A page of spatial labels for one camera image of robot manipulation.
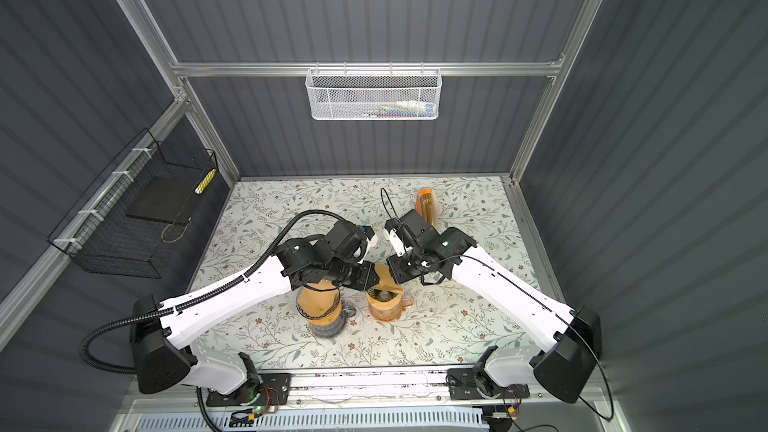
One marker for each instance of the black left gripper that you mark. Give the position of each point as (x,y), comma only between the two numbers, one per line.
(369,277)

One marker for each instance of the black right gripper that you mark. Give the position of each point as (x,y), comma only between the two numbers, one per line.
(395,271)

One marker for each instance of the single brown paper filter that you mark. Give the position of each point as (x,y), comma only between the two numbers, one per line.
(318,300)

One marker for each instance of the orange coffee filter box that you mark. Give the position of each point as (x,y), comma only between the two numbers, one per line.
(427,206)

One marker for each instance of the clear grey glass dripper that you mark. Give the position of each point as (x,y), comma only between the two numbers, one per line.
(318,306)

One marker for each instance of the clear grey glass pitcher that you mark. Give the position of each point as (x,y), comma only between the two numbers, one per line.
(336,326)

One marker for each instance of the orange glass pitcher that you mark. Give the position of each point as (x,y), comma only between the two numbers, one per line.
(388,310)

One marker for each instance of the green glass dripper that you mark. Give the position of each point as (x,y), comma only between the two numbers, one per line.
(380,296)

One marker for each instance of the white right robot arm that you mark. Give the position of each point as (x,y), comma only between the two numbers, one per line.
(567,343)

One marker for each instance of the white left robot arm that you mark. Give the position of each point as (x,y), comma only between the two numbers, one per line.
(165,349)

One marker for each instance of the yellow marker in basket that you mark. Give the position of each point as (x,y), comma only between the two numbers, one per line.
(205,181)

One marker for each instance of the black pad in basket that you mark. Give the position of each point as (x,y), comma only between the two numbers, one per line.
(164,200)

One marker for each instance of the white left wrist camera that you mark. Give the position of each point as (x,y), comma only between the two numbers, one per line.
(371,236)

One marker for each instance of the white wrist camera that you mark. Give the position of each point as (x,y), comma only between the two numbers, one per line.
(371,236)
(393,229)

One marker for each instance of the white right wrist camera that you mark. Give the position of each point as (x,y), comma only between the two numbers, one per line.
(393,229)

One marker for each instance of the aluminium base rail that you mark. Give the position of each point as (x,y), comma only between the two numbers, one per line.
(416,398)

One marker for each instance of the white wire mesh basket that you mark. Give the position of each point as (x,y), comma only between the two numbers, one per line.
(387,93)

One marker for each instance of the black wire basket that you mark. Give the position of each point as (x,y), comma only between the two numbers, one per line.
(134,223)

